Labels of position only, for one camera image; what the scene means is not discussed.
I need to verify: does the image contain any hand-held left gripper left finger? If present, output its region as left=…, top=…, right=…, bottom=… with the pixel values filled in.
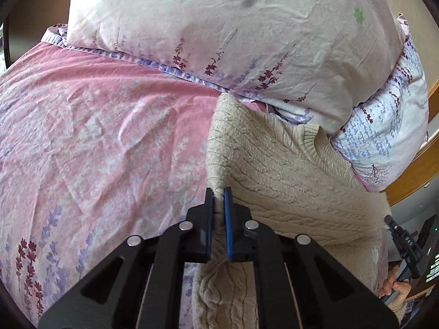
left=38, top=188, right=215, bottom=329

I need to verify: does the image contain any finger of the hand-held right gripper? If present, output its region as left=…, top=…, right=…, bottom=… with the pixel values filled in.
left=384, top=214, right=424, bottom=279

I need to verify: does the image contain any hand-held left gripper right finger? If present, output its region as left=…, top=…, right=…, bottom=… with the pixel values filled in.
left=223, top=187, right=400, bottom=329

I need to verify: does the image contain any beige cable knit sweater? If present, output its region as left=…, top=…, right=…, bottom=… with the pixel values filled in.
left=191, top=93, right=393, bottom=329

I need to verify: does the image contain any person's right hand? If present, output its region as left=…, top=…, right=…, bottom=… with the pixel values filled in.
left=377, top=270, right=413, bottom=303

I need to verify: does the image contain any white pillow with blue flowers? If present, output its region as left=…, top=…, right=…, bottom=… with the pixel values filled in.
left=268, top=13, right=430, bottom=192

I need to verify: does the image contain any pink floral bed sheet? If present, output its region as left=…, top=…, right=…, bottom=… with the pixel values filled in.
left=0, top=24, right=390, bottom=329

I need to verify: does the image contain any white pillow with purple flowers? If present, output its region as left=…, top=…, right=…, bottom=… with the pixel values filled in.
left=65, top=0, right=412, bottom=135

